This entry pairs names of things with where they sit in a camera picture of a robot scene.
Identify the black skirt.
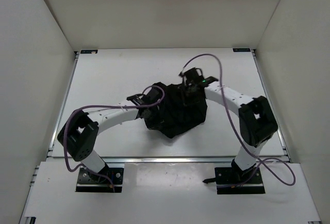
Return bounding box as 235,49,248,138
142,82,207,139

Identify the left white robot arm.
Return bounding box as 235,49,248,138
57,89,166,182

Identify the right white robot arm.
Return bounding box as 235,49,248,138
179,68,278,183

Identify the right corner label sticker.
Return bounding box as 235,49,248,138
233,48,251,53

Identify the corner label sticker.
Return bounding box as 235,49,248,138
80,50,98,54
233,48,251,53

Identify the left corner label sticker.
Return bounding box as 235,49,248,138
80,50,98,54

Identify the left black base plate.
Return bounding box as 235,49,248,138
75,164,124,194

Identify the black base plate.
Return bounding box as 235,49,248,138
75,164,124,194
203,167,266,195

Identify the aluminium table rail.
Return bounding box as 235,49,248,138
51,156,289,164

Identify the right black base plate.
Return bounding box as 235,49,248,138
203,167,266,195

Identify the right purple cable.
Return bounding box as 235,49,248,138
181,53,296,186

